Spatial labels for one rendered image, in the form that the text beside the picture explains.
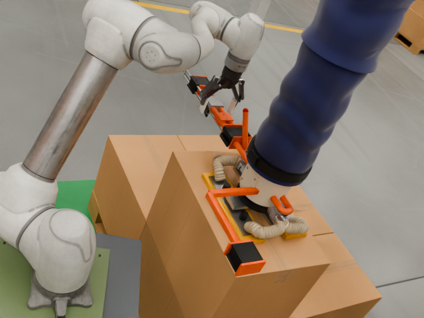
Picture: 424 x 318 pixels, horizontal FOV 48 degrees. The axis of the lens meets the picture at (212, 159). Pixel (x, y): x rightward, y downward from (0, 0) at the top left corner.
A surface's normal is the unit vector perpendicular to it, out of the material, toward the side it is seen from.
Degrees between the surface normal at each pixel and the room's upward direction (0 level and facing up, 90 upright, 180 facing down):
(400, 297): 0
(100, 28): 66
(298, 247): 0
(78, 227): 6
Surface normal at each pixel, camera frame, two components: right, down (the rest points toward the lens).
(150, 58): -0.29, 0.37
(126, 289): 0.34, -0.75
